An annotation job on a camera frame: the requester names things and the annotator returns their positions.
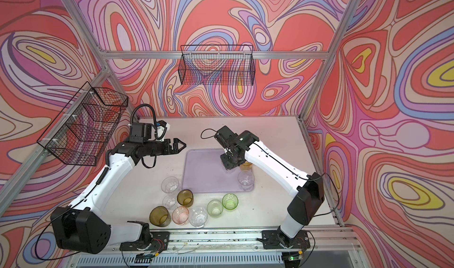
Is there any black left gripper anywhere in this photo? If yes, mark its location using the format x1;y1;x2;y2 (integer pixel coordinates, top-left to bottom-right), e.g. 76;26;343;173
142;137;186;157

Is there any yellow clear plastic cup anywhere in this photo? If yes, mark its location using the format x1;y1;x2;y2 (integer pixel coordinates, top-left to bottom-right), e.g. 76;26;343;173
240;162;253;171

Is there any clear faceted glass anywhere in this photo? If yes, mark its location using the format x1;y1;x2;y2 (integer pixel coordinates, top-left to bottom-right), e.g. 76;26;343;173
238;171;255;192

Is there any bright green glass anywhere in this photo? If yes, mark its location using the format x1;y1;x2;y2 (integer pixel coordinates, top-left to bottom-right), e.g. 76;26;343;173
222;193;239;211

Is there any olive brown glass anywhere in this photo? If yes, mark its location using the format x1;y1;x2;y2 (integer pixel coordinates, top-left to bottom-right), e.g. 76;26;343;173
177;190;194;208

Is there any clear textured glass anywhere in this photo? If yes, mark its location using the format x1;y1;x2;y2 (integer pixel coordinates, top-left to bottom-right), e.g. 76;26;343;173
223;162;237;173

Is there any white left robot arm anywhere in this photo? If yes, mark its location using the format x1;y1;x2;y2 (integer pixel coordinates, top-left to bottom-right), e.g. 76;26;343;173
51;138;186;254

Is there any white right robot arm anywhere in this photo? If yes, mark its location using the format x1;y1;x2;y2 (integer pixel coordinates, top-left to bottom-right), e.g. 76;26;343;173
214;126;325;242

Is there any lilac plastic tray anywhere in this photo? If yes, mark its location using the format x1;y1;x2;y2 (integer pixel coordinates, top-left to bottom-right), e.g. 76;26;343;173
182;149;255;194

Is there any light green dimpled cup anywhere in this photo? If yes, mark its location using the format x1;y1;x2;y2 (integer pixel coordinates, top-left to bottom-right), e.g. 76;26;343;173
206;199;223;218

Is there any small clear glass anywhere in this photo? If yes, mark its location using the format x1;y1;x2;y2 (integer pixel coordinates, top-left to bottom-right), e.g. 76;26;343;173
162;195;177;211

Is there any clear ribbed glass front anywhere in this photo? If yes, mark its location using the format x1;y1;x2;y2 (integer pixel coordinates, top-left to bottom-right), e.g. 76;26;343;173
189;206;208;228

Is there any pink clear glass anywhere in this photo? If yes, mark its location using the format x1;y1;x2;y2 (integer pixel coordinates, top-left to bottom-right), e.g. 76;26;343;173
171;206;189;225

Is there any large olive green glass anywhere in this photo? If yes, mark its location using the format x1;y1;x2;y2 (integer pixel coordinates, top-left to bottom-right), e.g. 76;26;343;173
149;206;171;227

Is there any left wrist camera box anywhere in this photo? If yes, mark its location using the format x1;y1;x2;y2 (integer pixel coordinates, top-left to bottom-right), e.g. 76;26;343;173
129;123;155;144

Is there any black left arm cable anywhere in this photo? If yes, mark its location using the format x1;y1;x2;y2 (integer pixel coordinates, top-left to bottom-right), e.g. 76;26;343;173
129;103;157;127

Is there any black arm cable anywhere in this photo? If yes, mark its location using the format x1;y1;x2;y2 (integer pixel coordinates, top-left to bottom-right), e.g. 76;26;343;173
129;103;157;127
311;172;341;218

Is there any aluminium front rail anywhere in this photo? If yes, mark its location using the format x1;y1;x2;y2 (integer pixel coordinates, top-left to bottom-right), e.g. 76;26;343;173
168;228;263;253

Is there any black wire basket back wall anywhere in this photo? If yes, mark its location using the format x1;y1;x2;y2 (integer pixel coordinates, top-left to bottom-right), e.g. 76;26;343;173
178;43;256;86

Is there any black wire basket wall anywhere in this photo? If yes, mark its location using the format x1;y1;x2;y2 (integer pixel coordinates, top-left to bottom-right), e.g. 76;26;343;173
37;82;128;166
178;43;256;86

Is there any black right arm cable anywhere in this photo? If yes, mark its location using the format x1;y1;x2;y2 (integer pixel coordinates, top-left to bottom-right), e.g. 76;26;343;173
311;172;341;218

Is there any black wire basket left wall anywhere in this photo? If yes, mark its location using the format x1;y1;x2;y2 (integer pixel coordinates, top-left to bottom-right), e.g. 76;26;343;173
37;82;128;166

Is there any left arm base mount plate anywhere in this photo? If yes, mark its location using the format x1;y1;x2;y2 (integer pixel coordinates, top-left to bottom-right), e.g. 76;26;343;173
119;231;170;252

